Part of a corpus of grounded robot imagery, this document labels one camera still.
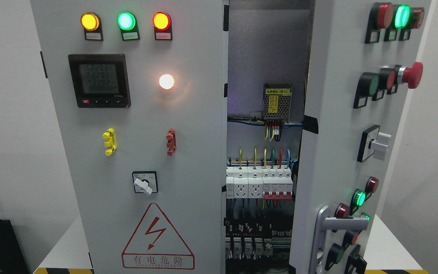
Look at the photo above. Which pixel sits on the red handled circuit breaker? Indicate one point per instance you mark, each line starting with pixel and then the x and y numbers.
pixel 277 184

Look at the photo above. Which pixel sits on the white socket breaker row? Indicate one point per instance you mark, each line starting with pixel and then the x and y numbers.
pixel 244 182

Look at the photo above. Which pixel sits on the metal mesh power supply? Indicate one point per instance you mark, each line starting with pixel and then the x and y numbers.
pixel 276 102

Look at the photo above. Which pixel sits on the red indicator lamp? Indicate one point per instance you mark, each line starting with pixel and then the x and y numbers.
pixel 162 26

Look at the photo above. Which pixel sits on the grey cabinet door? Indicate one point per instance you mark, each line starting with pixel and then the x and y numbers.
pixel 355 45
pixel 189 181

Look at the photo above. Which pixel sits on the white selector switch right door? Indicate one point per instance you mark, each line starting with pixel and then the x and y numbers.
pixel 373 143

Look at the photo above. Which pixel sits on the white rotary selector switch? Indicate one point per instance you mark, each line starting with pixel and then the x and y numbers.
pixel 145 182

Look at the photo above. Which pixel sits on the silver door handle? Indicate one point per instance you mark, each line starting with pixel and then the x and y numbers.
pixel 324 257

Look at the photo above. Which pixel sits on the grey cabinet body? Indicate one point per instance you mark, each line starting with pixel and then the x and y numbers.
pixel 268 43

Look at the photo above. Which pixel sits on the red terminal connector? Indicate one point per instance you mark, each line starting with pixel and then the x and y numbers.
pixel 171 142

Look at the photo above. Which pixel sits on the green indicator lamp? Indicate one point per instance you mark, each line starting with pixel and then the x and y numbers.
pixel 128 26

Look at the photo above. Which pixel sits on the yellow indicator lamp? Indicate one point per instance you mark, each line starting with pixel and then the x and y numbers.
pixel 92 26

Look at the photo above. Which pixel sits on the red emergency stop button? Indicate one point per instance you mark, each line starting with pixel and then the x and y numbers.
pixel 410 75

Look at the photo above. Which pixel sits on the yellow terminal connector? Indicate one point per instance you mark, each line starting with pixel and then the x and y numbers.
pixel 110 141

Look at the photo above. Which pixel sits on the black digital power meter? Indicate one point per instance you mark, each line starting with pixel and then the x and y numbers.
pixel 100 80

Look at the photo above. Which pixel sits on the white glowing indicator lamp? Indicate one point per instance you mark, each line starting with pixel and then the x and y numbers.
pixel 166 81

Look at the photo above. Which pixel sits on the red electric hazard sticker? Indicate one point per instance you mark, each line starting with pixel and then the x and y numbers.
pixel 156 244

